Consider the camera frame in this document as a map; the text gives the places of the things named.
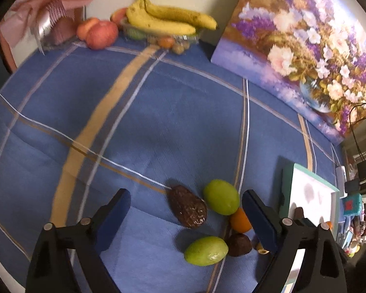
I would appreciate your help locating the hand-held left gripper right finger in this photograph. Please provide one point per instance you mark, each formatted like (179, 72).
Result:
(260, 219)

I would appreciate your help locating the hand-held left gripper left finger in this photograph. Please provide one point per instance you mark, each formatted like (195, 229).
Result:
(116, 216)

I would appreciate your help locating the small brown round fruit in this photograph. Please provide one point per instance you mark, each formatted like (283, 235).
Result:
(238, 244)

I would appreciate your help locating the dark brown fruit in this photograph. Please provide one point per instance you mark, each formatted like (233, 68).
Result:
(299, 212)

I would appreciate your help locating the green round fruit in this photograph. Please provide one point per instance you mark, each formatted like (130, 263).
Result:
(221, 197)
(206, 251)

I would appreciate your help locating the white tray with teal rim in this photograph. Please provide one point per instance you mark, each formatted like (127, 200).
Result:
(308, 189)

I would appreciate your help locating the large dark avocado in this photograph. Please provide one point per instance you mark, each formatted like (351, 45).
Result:
(187, 206)

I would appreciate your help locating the white power strip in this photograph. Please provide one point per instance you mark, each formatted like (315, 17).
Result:
(340, 175)

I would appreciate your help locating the teal box with red label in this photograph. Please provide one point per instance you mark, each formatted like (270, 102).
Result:
(352, 206)

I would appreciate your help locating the black power adapter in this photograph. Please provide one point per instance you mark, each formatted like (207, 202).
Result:
(351, 186)

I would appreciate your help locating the blue plaid tablecloth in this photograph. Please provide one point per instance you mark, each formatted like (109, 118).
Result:
(146, 119)

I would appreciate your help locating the flower painting canvas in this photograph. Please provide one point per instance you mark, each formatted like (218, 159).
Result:
(295, 45)

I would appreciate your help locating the small tan grape cluster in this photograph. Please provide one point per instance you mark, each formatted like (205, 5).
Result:
(180, 48)

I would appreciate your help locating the small orange kumquat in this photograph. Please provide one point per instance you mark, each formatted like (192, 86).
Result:
(166, 42)

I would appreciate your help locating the red peach front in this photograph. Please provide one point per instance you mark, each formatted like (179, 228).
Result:
(101, 35)

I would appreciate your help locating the clear plastic fruit container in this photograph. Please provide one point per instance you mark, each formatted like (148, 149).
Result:
(158, 36)

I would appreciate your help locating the orange peach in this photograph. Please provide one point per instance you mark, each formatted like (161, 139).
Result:
(119, 15)
(86, 27)

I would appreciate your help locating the reddish brown chair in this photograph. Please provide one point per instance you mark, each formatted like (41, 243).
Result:
(4, 52)

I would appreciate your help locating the yellow banana bunch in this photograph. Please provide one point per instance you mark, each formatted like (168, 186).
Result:
(167, 18)

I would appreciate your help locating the pink wrapped flower bouquet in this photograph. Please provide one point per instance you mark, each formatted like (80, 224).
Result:
(45, 12)

